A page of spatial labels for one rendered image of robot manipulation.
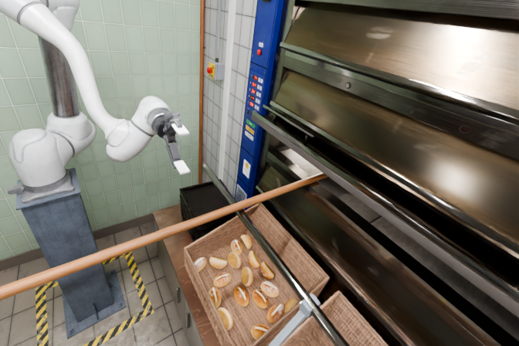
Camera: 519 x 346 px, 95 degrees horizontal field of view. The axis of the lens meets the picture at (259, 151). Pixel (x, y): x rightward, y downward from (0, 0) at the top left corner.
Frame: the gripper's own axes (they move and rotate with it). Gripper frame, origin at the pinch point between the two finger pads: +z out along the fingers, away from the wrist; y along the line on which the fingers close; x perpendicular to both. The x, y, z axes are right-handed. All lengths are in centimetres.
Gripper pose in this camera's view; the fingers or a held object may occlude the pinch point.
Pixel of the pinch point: (183, 153)
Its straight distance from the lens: 75.4
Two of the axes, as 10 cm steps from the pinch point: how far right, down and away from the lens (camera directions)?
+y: -1.4, 8.5, 5.1
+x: -8.2, 1.9, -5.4
